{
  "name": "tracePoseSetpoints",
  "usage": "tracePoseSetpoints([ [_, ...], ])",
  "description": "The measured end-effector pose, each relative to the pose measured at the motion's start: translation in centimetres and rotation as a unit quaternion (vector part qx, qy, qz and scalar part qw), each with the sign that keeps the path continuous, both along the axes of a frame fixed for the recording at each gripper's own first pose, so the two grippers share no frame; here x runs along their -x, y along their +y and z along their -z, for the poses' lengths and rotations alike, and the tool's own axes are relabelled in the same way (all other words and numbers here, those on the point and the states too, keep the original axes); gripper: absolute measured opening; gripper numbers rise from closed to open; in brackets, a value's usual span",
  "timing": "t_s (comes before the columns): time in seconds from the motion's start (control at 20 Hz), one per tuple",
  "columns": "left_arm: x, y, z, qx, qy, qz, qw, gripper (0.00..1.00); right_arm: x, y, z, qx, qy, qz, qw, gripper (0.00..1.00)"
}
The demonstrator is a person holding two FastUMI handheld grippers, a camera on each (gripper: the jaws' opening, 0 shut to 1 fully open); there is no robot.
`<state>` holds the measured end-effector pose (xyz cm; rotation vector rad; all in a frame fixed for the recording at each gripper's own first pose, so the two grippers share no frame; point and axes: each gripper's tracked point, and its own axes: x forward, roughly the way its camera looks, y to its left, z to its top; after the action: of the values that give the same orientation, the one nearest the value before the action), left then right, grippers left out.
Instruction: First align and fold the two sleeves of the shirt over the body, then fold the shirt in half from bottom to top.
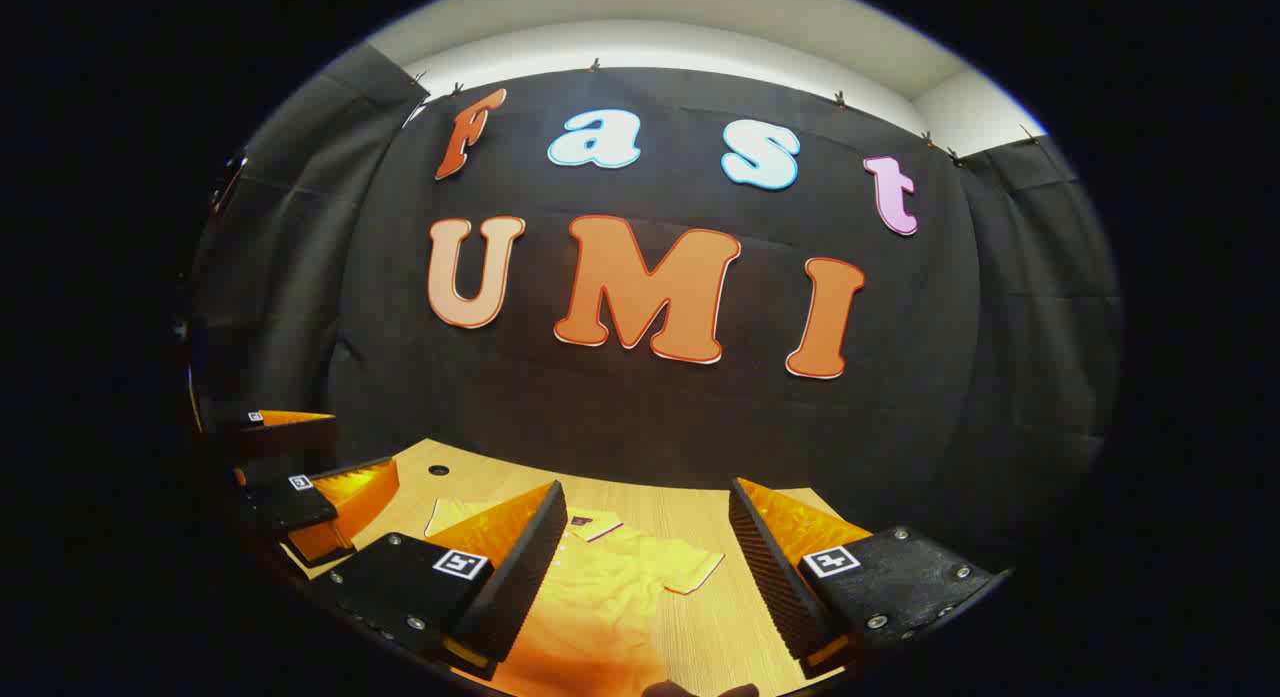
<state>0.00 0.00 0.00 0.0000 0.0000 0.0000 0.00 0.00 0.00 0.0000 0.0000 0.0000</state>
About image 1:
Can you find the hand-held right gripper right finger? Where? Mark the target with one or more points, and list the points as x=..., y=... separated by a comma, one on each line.
x=775, y=577

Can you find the orange T-shirt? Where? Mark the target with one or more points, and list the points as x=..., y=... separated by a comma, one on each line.
x=600, y=597

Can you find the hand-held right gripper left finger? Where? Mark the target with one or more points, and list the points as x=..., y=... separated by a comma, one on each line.
x=515, y=577

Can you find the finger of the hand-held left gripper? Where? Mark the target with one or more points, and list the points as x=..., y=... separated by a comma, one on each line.
x=290, y=505
x=290, y=437

